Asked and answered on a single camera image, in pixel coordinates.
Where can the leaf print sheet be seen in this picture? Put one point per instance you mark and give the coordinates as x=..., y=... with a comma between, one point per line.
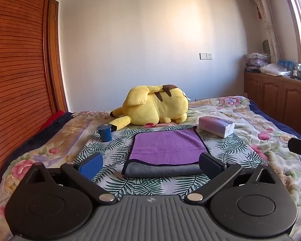
x=115, y=145

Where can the dark blue cloth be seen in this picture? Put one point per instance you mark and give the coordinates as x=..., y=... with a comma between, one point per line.
x=47, y=135

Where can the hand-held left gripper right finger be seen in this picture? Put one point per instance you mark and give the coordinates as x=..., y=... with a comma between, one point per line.
x=210, y=167

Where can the purple towel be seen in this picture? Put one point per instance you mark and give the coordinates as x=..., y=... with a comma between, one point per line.
x=165, y=145

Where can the white plastic bag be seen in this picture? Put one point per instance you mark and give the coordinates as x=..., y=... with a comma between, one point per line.
x=274, y=69

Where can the wooden louvered wardrobe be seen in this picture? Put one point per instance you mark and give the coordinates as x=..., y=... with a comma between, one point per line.
x=15, y=80

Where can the stack of boxes and cloths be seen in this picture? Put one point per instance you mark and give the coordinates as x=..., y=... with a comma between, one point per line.
x=257, y=62

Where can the yellow plush toy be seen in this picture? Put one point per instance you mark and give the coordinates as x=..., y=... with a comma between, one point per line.
x=153, y=108

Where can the white wall switch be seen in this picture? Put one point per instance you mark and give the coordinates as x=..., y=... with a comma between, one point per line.
x=206, y=56

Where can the red cloth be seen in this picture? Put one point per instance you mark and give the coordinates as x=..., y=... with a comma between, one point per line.
x=54, y=120

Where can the patterned curtain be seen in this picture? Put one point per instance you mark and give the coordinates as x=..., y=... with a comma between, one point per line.
x=268, y=17

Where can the woven hand fan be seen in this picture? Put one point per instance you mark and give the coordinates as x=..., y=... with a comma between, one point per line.
x=266, y=46

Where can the grey towel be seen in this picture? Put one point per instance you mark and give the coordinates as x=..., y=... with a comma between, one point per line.
x=160, y=172

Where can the tissue pack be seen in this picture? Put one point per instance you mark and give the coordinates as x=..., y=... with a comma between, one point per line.
x=215, y=126

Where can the wooden cabinet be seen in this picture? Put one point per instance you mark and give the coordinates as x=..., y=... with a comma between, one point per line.
x=276, y=93

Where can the dark blue cup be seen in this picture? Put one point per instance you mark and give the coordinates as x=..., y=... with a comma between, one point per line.
x=105, y=134

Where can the navy blanket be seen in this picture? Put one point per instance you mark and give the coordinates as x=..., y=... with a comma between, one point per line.
x=273, y=119

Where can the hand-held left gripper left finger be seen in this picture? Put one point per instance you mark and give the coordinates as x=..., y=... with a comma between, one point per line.
x=91, y=166

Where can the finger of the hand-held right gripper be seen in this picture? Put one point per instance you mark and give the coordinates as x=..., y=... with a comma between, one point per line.
x=299, y=147

